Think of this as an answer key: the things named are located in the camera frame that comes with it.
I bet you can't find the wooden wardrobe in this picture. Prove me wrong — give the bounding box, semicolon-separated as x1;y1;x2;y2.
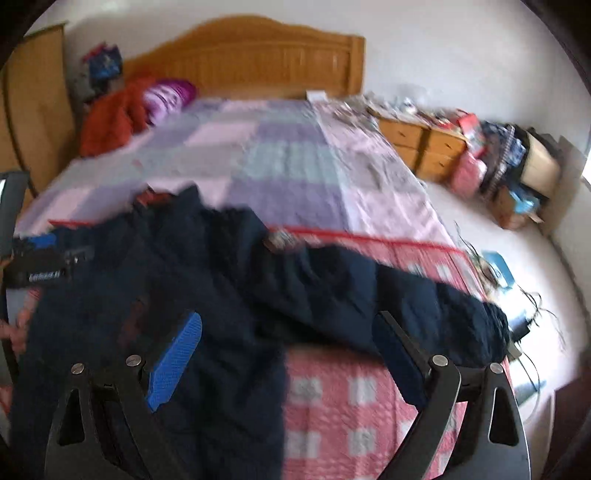
0;21;78;208

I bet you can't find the pink bag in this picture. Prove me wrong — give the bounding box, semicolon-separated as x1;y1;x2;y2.
450;151;490;195

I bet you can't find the black cable bundle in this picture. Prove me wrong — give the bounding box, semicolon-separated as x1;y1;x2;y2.
455;222;570;402

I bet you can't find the red checked blanket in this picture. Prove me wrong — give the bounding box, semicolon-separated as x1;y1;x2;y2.
0;217;515;480

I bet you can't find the light blue flat box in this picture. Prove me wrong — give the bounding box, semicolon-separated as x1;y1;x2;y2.
480;249;516;290

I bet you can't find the person's left hand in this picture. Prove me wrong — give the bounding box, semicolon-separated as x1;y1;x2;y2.
0;302;37;356

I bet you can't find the purple striped pillow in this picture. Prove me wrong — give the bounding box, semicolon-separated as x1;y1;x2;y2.
142;78;199;126

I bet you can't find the orange-red quilt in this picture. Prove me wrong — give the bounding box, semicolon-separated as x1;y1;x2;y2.
78;76;160;158

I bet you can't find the wooden nightstand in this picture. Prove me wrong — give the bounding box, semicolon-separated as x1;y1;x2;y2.
375;113;468;184

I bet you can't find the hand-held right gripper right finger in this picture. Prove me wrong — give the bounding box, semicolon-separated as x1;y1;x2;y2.
372;311;532;480

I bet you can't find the cardboard box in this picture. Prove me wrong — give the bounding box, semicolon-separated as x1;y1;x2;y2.
491;127;588;237

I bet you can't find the red box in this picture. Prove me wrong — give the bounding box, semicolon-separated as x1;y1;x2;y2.
456;111;486;149

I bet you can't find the dark patterned bag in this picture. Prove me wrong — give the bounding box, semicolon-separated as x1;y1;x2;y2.
479;121;528;195

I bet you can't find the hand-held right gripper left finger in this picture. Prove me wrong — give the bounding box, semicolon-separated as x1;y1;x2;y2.
46;311;204;480

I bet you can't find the wooden bed headboard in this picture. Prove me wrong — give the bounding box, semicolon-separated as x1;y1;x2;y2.
121;15;367;100

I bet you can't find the dark brown cabinet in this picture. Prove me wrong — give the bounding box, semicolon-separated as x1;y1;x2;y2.
551;377;589;464

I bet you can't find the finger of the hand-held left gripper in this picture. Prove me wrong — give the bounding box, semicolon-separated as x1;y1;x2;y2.
13;233;58;259

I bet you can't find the pile of small clutter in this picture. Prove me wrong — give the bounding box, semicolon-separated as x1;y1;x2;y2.
364;93;462;129

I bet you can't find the purple checked bedsheet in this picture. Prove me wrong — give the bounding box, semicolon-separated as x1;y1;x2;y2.
14;96;458;259

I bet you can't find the navy blue padded jacket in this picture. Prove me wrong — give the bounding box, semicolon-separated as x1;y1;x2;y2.
9;184;512;480

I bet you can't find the blue printed bag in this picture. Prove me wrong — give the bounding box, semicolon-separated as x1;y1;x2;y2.
83;41;124;85

